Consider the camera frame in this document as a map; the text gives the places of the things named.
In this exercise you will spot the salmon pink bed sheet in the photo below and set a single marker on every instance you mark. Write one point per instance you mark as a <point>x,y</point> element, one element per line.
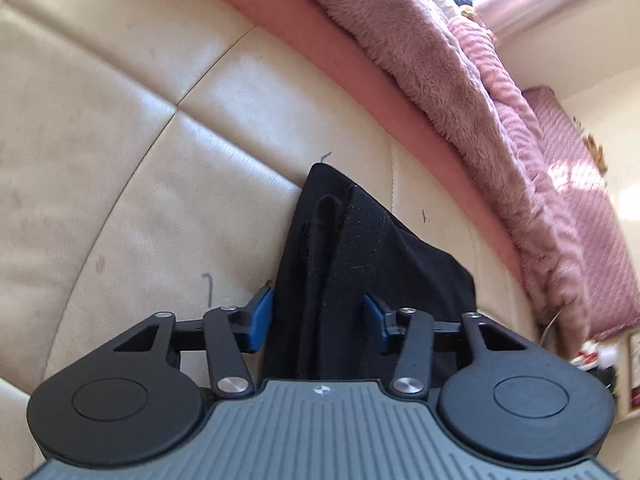
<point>350,70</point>

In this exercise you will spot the black pants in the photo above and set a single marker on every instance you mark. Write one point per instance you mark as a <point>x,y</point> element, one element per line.
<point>343,246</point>

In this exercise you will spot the beige leather mattress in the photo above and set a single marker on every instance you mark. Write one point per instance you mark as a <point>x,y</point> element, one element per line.
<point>152,153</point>

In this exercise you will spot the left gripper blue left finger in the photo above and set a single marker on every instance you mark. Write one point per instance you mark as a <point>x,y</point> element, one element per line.
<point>252,322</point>

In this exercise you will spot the pink quilted headboard cover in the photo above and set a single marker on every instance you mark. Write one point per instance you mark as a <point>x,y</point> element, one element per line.
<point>612,284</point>

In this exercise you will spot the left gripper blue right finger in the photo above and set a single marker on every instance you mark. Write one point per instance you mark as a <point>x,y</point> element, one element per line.
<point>382,323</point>

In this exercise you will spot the fluffy pink blanket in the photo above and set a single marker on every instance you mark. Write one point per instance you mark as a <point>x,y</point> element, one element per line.
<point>473,103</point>

